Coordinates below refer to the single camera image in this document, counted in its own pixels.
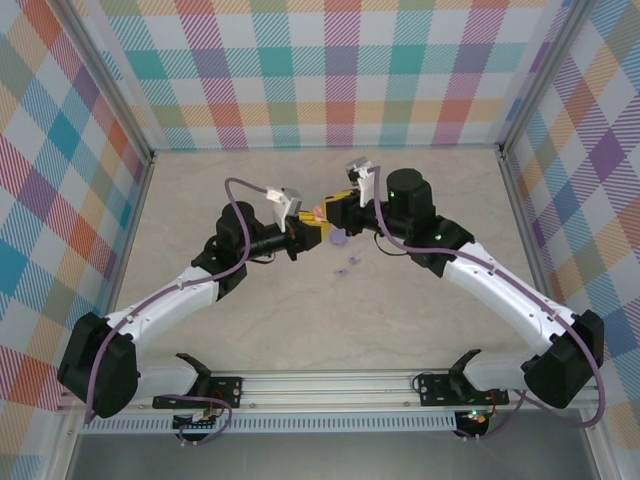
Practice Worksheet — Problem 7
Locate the left small circuit board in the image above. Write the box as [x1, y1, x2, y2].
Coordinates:
[172, 409, 224, 437]

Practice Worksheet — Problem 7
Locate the small circuit board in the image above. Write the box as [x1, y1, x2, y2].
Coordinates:
[455, 407, 494, 437]
[172, 409, 224, 437]

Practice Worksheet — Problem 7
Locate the right small circuit board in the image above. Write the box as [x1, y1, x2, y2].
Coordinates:
[455, 407, 494, 437]

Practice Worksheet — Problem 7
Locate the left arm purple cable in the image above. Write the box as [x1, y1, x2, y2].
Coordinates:
[84, 177, 274, 446]

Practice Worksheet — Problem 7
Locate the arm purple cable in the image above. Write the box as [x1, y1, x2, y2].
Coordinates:
[84, 177, 274, 446]
[369, 167, 604, 444]

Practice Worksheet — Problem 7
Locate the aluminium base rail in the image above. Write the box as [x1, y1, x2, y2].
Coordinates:
[56, 368, 604, 416]

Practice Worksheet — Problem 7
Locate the left black mount plate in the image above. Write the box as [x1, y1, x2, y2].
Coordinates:
[151, 375, 245, 410]

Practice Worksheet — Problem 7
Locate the black mount plate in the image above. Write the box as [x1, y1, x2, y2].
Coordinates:
[151, 375, 245, 410]
[418, 373, 510, 407]

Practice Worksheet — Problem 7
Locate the right aluminium frame post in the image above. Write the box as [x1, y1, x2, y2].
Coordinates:
[497, 0, 601, 161]

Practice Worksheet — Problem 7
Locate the aluminium frame post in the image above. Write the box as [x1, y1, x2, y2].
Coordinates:
[59, 0, 156, 166]
[497, 0, 601, 161]

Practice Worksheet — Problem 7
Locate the perforated grey cable duct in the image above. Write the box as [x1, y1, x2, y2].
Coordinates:
[78, 410, 460, 436]

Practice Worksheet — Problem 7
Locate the right black mount plate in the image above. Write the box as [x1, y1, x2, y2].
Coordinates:
[418, 373, 510, 407]

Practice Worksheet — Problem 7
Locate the left aluminium frame post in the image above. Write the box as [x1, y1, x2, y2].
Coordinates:
[59, 0, 156, 166]

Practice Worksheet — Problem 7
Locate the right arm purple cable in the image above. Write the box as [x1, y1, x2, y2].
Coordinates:
[369, 167, 604, 444]

